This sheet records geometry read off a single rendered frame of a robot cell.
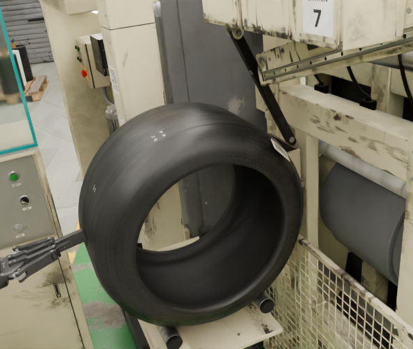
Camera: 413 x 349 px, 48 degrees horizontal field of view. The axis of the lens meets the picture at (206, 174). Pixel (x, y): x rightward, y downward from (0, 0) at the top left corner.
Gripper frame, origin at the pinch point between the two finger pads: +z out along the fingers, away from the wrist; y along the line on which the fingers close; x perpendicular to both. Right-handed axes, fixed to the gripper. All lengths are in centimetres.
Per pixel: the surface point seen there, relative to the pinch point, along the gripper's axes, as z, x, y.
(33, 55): 30, 111, 979
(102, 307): -8, 123, 126
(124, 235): 11.5, -2.5, -11.9
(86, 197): 7.2, -6.8, 4.3
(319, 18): 56, -38, -30
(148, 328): 8.5, 38.1, 1.9
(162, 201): 28.2, 15.7, 26.0
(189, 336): 18.4, 45.7, -1.0
